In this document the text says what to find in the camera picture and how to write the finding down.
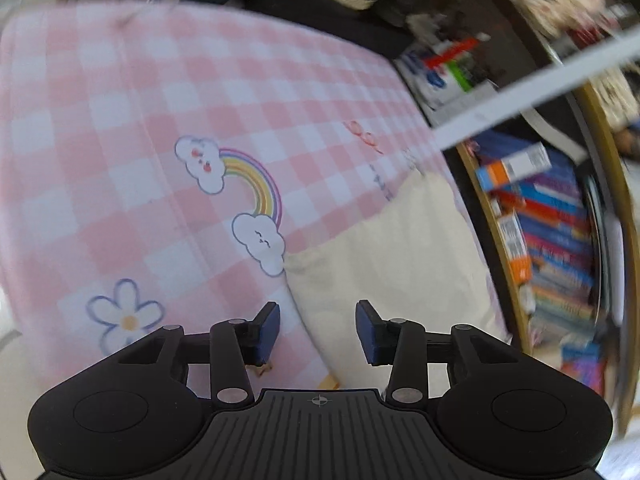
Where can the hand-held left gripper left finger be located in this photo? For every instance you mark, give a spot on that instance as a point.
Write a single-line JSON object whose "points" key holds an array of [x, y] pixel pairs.
{"points": [[267, 332]]}

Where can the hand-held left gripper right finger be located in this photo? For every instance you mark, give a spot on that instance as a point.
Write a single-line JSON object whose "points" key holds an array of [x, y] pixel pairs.
{"points": [[367, 332]]}

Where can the cream T-shirt with green print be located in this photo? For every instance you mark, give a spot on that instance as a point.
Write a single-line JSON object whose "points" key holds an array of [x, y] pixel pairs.
{"points": [[400, 260]]}

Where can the curved wooden shelf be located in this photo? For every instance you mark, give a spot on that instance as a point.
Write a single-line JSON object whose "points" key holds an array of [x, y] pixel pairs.
{"points": [[500, 260]]}

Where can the white and orange toothpaste box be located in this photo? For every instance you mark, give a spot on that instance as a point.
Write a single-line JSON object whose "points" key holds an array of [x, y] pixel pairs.
{"points": [[514, 245]]}

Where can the pink checked mat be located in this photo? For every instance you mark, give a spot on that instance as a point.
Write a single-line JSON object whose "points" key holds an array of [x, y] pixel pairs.
{"points": [[150, 160]]}

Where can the row of colourful books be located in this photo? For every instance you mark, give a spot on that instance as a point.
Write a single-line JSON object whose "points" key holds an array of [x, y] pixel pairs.
{"points": [[565, 260]]}

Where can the white and orange tall box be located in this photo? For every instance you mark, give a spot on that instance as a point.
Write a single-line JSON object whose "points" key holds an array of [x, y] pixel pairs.
{"points": [[515, 165]]}

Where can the dark bag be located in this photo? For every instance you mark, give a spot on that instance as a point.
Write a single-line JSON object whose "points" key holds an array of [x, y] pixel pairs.
{"points": [[310, 15]]}

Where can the white shelf post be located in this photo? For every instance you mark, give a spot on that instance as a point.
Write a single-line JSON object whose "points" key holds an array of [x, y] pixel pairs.
{"points": [[540, 85]]}

